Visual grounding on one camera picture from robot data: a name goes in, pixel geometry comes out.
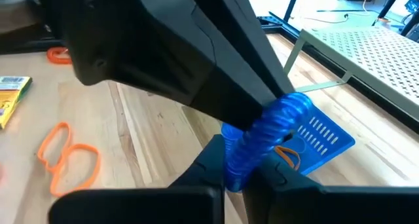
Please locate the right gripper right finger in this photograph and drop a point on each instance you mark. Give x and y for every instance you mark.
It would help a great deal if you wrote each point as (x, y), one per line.
(278, 178)

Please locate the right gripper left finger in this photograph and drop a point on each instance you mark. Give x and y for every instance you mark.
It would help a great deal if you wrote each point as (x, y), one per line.
(209, 168)

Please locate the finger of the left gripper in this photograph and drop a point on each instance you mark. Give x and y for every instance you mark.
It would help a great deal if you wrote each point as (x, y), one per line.
(147, 47)
(235, 27)

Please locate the orange rubber band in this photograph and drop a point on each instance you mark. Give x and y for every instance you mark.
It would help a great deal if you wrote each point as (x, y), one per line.
(97, 163)
(288, 149)
(40, 152)

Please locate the blue coil band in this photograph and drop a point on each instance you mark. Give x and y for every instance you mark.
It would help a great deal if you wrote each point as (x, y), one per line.
(262, 135)

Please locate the red coil band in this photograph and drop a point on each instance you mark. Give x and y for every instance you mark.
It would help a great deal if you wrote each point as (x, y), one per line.
(50, 55)

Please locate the yellow crayon box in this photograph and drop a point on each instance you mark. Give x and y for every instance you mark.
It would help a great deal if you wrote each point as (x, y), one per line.
(13, 99)

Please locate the blue plastic basket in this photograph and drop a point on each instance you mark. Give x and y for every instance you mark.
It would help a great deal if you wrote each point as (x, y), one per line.
(327, 142)

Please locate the pale green perforated metal shelf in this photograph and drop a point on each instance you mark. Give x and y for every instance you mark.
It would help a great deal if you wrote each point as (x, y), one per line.
(370, 60)

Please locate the black frame post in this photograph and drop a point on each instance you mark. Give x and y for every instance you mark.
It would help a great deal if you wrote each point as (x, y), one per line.
(291, 6)

